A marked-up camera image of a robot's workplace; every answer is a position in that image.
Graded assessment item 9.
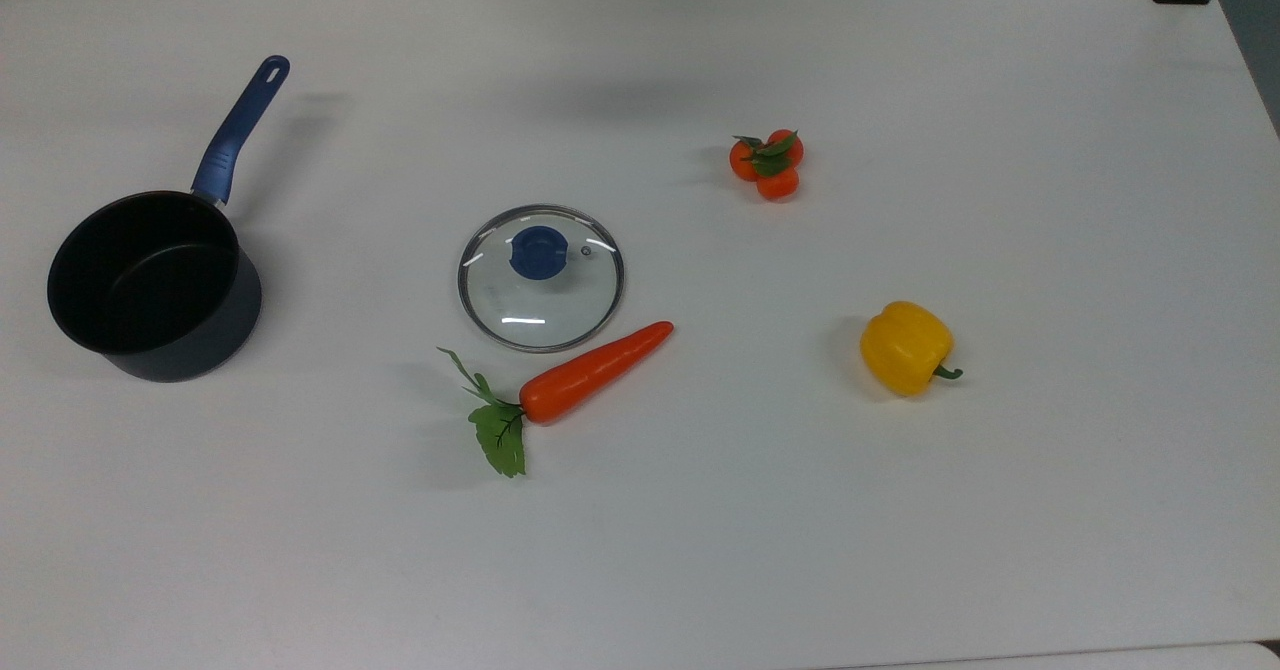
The orange toy tomato cluster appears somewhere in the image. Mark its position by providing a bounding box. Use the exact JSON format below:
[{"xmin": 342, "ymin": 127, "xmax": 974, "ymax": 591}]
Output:
[{"xmin": 728, "ymin": 128, "xmax": 805, "ymax": 202}]

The glass lid with blue knob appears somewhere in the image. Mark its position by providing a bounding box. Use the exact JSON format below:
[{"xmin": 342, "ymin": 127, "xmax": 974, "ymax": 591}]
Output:
[{"xmin": 457, "ymin": 204, "xmax": 627, "ymax": 354}]

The orange toy carrot with leaves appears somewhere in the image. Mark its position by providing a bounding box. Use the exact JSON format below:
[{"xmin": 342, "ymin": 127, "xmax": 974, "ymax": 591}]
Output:
[{"xmin": 437, "ymin": 321, "xmax": 676, "ymax": 479}]

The dark saucepan with blue handle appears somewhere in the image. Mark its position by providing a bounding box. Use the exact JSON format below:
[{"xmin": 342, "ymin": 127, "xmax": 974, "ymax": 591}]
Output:
[{"xmin": 46, "ymin": 55, "xmax": 292, "ymax": 384}]

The yellow toy bell pepper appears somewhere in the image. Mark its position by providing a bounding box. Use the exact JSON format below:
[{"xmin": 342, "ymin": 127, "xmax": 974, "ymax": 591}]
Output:
[{"xmin": 859, "ymin": 301, "xmax": 964, "ymax": 398}]

